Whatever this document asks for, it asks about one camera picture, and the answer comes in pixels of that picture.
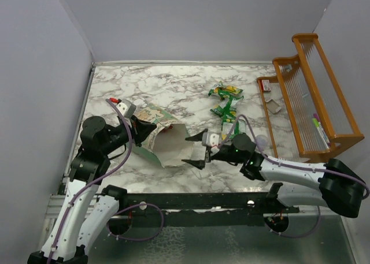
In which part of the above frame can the wooden tiered rack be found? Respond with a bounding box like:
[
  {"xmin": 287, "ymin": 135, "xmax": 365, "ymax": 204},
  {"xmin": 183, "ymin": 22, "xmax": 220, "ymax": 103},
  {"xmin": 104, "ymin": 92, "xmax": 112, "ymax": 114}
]
[{"xmin": 257, "ymin": 33, "xmax": 364, "ymax": 163}]

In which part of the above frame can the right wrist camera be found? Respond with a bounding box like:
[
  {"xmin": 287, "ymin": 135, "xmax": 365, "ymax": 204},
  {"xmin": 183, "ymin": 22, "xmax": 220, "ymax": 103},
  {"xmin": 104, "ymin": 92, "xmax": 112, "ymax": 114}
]
[{"xmin": 201, "ymin": 131, "xmax": 221, "ymax": 155}]

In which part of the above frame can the red white small box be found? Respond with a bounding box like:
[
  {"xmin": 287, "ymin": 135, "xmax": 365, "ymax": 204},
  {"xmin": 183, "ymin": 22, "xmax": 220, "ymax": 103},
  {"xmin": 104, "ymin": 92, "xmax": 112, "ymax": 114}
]
[{"xmin": 261, "ymin": 79, "xmax": 271, "ymax": 92}]

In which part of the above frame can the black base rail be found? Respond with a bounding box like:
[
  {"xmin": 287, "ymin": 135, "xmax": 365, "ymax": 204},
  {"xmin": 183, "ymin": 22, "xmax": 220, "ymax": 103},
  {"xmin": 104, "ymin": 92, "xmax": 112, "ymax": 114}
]
[{"xmin": 101, "ymin": 184, "xmax": 299, "ymax": 232}]

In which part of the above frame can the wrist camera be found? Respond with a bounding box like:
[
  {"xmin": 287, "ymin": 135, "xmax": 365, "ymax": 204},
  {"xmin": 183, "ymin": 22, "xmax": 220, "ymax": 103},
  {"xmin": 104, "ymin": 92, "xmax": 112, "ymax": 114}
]
[
  {"xmin": 117, "ymin": 99, "xmax": 136, "ymax": 118},
  {"xmin": 201, "ymin": 131, "xmax": 221, "ymax": 155}
]

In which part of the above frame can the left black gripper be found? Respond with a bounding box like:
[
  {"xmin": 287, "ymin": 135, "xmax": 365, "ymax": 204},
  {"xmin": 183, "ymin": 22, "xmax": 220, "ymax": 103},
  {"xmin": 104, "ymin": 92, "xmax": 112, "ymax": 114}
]
[{"xmin": 102, "ymin": 114, "xmax": 157, "ymax": 155}]

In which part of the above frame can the purple marker pen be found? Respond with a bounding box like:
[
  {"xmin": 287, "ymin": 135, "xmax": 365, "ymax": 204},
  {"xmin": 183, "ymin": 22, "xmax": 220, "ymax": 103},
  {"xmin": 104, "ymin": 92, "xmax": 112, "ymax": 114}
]
[{"xmin": 313, "ymin": 113, "xmax": 330, "ymax": 143}]

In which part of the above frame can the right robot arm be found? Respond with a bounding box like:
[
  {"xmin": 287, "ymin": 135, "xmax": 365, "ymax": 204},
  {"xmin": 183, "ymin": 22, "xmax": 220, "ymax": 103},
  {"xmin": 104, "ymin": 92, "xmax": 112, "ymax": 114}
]
[{"xmin": 186, "ymin": 129, "xmax": 369, "ymax": 218}]

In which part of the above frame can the green printed paper bag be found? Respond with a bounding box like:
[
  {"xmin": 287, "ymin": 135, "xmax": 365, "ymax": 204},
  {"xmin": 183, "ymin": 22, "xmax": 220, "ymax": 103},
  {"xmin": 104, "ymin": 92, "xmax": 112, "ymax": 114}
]
[{"xmin": 132, "ymin": 103, "xmax": 194, "ymax": 168}]

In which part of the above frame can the green marker pen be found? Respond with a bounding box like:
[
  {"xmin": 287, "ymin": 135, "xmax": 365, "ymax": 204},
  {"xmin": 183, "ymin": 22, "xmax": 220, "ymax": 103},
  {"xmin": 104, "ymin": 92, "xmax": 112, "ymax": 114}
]
[{"xmin": 312, "ymin": 117, "xmax": 330, "ymax": 149}]

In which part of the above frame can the small grey cardboard box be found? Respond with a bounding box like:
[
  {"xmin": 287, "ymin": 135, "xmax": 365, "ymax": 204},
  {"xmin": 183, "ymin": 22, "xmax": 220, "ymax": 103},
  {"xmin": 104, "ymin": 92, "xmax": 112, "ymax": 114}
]
[{"xmin": 266, "ymin": 99, "xmax": 282, "ymax": 114}]

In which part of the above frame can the small clear plastic cup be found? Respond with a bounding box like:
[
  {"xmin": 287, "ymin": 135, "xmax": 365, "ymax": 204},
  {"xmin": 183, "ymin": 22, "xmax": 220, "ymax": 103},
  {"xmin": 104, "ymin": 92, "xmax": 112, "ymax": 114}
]
[{"xmin": 256, "ymin": 135, "xmax": 269, "ymax": 150}]

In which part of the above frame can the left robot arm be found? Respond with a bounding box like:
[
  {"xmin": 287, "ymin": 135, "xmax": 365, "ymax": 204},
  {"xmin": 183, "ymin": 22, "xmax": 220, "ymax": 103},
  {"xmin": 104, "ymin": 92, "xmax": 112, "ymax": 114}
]
[{"xmin": 27, "ymin": 116, "xmax": 156, "ymax": 263}]

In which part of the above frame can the yellow green snack packet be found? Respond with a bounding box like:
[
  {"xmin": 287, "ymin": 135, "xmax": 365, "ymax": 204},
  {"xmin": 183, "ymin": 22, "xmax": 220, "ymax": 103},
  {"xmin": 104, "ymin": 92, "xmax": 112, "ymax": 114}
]
[{"xmin": 208, "ymin": 81, "xmax": 243, "ymax": 100}]

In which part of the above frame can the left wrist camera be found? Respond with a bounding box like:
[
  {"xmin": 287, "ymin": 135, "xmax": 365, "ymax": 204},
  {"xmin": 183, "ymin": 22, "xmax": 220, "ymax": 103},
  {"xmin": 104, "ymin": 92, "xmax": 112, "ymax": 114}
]
[{"xmin": 117, "ymin": 99, "xmax": 136, "ymax": 118}]

